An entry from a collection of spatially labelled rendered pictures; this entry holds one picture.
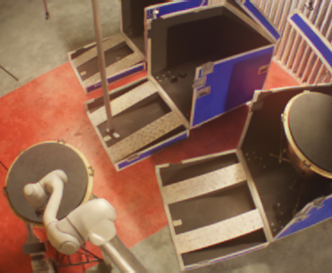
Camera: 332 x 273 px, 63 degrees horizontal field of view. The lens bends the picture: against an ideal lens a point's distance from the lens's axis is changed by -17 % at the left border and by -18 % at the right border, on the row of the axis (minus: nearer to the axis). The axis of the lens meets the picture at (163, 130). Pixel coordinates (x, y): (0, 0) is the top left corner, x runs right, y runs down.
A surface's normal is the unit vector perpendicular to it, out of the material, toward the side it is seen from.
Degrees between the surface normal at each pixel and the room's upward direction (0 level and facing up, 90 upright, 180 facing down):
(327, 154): 0
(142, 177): 0
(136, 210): 0
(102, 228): 43
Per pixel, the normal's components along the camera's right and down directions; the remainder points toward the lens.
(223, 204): 0.00, -0.61
